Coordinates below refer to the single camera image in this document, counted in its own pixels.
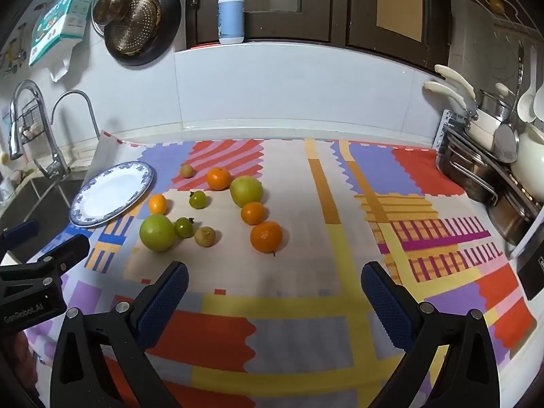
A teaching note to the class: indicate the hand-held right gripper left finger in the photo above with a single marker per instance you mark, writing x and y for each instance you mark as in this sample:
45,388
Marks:
163,301

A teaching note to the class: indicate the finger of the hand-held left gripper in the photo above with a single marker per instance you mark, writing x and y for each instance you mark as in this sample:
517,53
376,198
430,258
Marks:
21,230
68,248

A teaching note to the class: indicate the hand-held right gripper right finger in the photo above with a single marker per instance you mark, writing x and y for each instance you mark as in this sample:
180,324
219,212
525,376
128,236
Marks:
384,301

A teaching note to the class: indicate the large green apple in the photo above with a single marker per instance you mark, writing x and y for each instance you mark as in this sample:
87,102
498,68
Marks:
157,232

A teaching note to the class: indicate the blue rimmed white plate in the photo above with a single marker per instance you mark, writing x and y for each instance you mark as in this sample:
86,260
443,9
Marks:
112,193

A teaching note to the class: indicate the small tan plum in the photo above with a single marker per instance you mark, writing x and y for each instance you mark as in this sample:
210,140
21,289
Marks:
186,171
205,236

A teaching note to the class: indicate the small green tomato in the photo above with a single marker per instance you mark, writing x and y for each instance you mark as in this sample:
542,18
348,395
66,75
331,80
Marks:
197,199
184,227

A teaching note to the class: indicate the large orange mandarin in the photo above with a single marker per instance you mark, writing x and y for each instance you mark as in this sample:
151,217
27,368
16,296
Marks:
266,236

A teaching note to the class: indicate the dark kitchen sink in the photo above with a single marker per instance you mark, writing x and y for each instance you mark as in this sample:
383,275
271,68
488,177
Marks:
42,195

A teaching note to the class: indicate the chrome gooseneck faucet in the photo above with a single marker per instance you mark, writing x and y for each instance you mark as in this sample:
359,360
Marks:
57,165

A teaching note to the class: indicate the colourful patterned mat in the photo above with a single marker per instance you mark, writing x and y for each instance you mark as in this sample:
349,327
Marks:
297,263

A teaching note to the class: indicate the small orange mandarin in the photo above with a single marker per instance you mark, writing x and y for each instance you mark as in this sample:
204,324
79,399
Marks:
157,204

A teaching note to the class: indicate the tall chrome pull-down faucet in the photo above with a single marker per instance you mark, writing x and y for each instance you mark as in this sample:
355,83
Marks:
19,106

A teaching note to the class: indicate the black flat device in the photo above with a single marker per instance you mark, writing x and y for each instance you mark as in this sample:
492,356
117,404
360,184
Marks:
533,272

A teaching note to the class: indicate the white plastic bag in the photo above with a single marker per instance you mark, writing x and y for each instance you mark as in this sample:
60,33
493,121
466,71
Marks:
61,61

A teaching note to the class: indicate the white dish rack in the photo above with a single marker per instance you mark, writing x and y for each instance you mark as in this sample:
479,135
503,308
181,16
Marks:
448,125

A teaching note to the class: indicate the white cooking pan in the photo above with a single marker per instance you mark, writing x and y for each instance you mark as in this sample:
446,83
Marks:
482,129

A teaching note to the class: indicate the metal spatula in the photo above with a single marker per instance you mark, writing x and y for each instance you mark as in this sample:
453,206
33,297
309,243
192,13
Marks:
505,142

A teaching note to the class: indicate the white ceramic pot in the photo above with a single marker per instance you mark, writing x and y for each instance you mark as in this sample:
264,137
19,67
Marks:
529,157

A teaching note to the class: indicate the green white tissue pack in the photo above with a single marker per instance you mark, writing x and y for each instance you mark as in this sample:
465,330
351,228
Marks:
63,21

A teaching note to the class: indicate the steel pot with lid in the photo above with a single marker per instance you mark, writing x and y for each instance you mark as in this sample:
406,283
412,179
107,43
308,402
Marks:
495,104

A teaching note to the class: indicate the gold perforated colander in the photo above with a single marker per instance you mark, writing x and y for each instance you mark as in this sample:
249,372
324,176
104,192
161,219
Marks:
134,25

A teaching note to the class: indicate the black frying pan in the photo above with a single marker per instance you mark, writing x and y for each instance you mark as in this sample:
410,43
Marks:
165,29

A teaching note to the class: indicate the small copper pot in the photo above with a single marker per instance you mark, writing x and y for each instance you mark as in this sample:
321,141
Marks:
110,6

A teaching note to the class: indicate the white ladle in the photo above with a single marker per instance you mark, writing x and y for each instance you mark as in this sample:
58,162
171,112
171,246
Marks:
526,102

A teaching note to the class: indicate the blue white pump bottle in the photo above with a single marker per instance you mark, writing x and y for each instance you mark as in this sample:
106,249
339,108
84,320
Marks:
231,12

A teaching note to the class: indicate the dark wooden panel cabinet door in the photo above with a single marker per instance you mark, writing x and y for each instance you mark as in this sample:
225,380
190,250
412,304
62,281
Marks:
395,4

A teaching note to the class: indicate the dark wooden glass cabinet door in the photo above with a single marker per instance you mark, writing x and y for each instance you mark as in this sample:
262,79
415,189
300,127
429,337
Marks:
276,4

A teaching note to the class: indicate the yellow wall hooks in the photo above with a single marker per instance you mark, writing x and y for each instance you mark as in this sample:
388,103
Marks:
12,55

